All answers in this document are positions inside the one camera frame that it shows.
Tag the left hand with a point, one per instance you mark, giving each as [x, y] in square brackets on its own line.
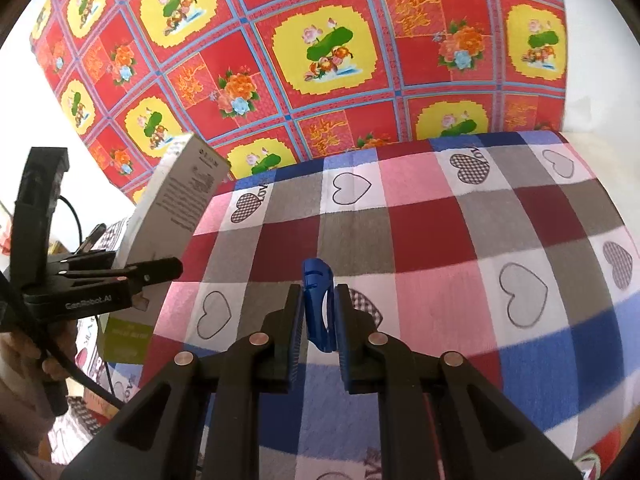
[17, 349]

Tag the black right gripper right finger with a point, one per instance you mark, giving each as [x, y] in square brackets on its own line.
[374, 362]

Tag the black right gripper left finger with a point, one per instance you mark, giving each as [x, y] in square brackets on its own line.
[262, 362]

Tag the red floral wall cloth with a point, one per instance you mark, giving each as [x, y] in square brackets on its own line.
[268, 83]

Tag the white medicine box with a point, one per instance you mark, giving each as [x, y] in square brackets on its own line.
[162, 226]

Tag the white mattress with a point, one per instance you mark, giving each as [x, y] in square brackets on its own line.
[616, 175]

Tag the plaid heart blanket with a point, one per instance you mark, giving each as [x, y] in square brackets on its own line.
[504, 247]

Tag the blue plastic clip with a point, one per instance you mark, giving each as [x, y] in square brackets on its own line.
[318, 299]

